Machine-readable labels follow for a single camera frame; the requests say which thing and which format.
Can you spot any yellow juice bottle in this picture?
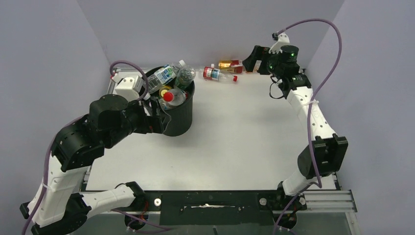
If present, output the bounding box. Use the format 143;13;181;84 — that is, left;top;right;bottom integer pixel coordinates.
159;85;173;98

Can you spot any clear bottle blue green label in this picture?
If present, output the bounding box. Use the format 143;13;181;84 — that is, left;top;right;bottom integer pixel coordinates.
147;60;186;94

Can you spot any orange drink bottle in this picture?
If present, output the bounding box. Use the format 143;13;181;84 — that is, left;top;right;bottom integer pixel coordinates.
253;60;262;74

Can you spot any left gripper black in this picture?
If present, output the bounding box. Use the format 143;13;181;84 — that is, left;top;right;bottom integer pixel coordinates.
107;96;171;147

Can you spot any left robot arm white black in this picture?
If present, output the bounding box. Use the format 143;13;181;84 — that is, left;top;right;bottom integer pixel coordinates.
20;94;171;235

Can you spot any red gold label bottle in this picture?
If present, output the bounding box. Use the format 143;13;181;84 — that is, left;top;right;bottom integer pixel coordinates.
218;60;244;74

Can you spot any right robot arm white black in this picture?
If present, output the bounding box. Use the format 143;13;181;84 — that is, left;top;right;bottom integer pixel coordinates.
242;45;348;209

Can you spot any clear bottle dark green label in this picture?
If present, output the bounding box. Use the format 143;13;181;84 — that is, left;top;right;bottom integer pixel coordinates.
175;66;196;90

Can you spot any black ribbed plastic bin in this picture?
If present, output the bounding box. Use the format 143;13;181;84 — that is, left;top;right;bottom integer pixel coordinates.
151;82;195;137

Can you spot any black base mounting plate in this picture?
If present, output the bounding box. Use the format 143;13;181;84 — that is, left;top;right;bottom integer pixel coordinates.
121;189;307;226

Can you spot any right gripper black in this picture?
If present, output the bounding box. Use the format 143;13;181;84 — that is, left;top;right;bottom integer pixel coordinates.
242;46;283;78

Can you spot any clear bottle red blue label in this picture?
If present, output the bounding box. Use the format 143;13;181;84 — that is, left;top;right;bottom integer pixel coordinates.
199;67;238;83

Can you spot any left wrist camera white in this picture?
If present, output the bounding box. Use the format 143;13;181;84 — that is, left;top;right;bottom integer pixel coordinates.
111;73;144;101

